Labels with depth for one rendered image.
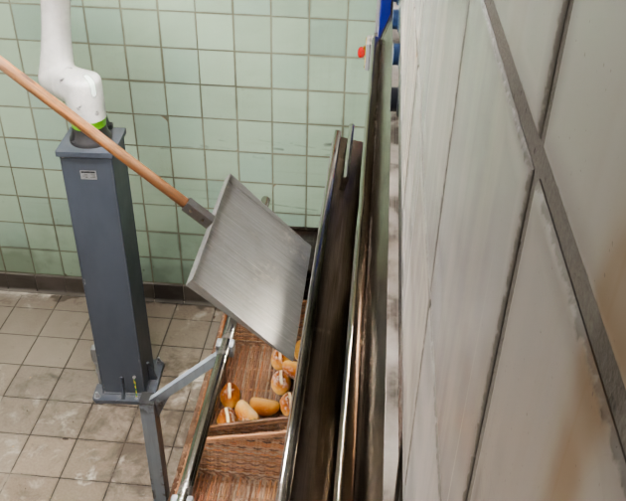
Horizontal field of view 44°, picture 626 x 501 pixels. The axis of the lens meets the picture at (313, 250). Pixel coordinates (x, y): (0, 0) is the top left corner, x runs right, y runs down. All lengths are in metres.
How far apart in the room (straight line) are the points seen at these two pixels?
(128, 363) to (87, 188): 0.85
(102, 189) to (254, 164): 0.86
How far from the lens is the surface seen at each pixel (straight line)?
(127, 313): 3.22
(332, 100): 3.33
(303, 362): 1.52
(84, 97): 2.79
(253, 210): 2.42
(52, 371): 3.75
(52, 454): 3.40
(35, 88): 2.14
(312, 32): 3.23
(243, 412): 2.53
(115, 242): 3.02
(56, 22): 2.89
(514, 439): 0.16
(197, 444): 1.74
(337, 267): 1.81
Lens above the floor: 2.47
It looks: 35 degrees down
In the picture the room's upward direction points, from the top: 1 degrees clockwise
